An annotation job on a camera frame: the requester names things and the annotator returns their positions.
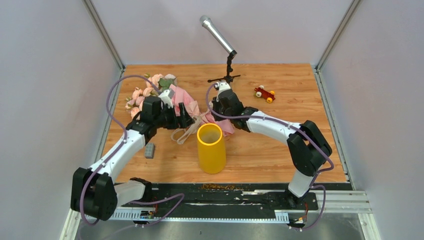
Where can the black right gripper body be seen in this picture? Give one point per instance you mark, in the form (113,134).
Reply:
(218,108)

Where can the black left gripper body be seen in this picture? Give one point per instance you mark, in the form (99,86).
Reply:
(168,119)

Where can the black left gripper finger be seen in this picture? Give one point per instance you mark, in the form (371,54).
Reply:
(184,121)
(183,111)

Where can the white printed ribbon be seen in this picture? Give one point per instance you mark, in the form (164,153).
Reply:
(187,132)

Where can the pink flower bouquet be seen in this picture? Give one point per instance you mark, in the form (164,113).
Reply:
(169,81)

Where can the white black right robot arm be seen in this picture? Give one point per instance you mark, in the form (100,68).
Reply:
(308,147)

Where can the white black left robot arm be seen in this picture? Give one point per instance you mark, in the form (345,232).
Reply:
(94,190)

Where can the yellow cylindrical vase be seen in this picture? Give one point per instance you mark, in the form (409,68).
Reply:
(211,150)

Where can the black tripod microphone stand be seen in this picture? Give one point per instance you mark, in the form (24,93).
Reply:
(228,77)

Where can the grey building brick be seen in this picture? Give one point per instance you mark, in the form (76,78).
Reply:
(149,150)

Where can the red toy car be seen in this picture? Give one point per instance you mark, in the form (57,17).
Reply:
(261,92)

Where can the silver microphone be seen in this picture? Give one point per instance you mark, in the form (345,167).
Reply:
(207,23)

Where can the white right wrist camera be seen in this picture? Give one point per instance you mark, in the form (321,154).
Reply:
(221,87)

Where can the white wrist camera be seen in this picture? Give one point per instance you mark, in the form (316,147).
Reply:
(221,87)
(167,96)

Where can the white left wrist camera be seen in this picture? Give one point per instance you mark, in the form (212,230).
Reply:
(167,96)

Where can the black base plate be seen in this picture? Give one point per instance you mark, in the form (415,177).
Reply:
(229,200)

